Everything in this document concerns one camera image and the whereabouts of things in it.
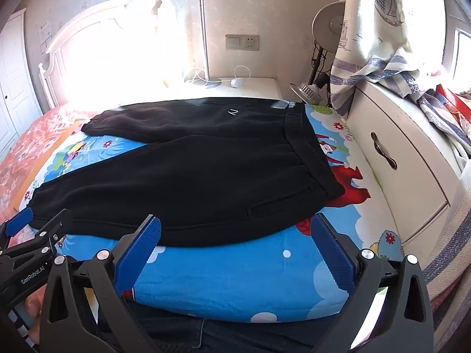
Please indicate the white dresser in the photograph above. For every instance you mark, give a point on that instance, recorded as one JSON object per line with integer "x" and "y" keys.
{"x": 404, "y": 136}

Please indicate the white wall notice paper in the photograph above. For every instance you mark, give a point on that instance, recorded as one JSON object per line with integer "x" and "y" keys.
{"x": 45, "y": 36}

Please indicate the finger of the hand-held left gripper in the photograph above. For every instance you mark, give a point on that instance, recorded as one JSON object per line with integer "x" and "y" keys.
{"x": 18, "y": 223}
{"x": 55, "y": 224}

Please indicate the person's left hand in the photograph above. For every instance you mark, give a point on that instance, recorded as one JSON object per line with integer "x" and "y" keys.
{"x": 34, "y": 303}

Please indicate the slim white desk lamp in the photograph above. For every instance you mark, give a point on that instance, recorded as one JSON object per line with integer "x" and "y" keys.
{"x": 204, "y": 44}

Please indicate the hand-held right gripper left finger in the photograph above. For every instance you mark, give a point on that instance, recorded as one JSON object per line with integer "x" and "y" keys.
{"x": 138, "y": 252}

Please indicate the blue cartoon printed blanket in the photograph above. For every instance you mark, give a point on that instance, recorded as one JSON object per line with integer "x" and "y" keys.
{"x": 228, "y": 275}

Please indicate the small clip lamp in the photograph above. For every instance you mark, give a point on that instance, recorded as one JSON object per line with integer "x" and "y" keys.
{"x": 305, "y": 90}

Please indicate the grey standing fan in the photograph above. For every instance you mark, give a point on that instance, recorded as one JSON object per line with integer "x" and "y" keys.
{"x": 327, "y": 22}

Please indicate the wall switch socket panel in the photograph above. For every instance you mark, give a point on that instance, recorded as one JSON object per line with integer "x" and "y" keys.
{"x": 242, "y": 42}

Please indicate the window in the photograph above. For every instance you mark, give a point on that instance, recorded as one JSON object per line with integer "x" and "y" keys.
{"x": 460, "y": 51}

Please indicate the person's dark jeans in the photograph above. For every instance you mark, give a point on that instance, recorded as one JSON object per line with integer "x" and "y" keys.
{"x": 220, "y": 332}

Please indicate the red cloth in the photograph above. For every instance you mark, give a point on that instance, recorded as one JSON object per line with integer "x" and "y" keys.
{"x": 454, "y": 101}

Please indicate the orange cloth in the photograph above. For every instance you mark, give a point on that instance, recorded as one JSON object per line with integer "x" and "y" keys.
{"x": 68, "y": 132}

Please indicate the white charger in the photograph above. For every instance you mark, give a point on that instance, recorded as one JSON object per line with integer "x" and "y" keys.
{"x": 237, "y": 82}

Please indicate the white bed headboard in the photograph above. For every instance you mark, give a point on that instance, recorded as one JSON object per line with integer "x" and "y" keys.
{"x": 92, "y": 55}

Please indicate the blue striped cloth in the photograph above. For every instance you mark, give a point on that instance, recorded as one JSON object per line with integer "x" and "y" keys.
{"x": 438, "y": 116}

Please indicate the white nightstand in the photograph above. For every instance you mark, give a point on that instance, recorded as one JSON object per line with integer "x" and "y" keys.
{"x": 257, "y": 89}

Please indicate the white wardrobe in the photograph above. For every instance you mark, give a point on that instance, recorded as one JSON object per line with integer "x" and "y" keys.
{"x": 14, "y": 92}

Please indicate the striped woven cloth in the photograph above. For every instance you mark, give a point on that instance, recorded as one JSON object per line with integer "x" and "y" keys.
{"x": 452, "y": 246}

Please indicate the pink floral bed sheet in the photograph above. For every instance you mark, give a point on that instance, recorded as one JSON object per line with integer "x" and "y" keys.
{"x": 33, "y": 143}

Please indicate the black pants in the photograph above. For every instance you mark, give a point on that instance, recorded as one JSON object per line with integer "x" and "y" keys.
{"x": 184, "y": 176}

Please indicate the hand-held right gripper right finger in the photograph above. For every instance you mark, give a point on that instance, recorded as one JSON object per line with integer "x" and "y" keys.
{"x": 333, "y": 255}

